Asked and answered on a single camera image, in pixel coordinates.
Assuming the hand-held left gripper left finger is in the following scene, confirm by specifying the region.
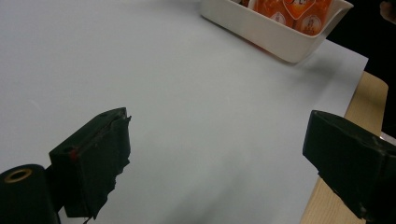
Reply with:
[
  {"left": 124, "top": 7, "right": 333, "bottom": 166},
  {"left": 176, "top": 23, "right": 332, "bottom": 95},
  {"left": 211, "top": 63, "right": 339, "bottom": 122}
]
[{"left": 49, "top": 106, "right": 133, "bottom": 220}]

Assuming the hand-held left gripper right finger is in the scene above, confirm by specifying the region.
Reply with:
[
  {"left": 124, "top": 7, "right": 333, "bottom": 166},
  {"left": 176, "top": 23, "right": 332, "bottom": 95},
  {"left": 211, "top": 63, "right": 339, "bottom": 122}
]
[{"left": 302, "top": 109, "right": 396, "bottom": 224}]

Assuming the white plastic container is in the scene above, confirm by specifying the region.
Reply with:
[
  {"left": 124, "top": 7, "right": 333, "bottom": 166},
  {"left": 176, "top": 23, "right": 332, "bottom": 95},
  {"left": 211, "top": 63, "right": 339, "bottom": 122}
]
[{"left": 199, "top": 0, "right": 355, "bottom": 64}]

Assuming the orange soup base packet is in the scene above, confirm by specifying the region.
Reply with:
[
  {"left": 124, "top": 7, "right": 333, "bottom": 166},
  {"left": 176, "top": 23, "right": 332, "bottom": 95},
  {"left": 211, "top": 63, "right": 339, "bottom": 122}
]
[{"left": 241, "top": 0, "right": 334, "bottom": 37}]

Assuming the white paper sheet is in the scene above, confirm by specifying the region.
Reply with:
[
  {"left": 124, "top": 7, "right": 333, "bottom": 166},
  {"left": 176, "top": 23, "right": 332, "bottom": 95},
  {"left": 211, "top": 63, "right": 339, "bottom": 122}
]
[{"left": 0, "top": 0, "right": 370, "bottom": 224}]

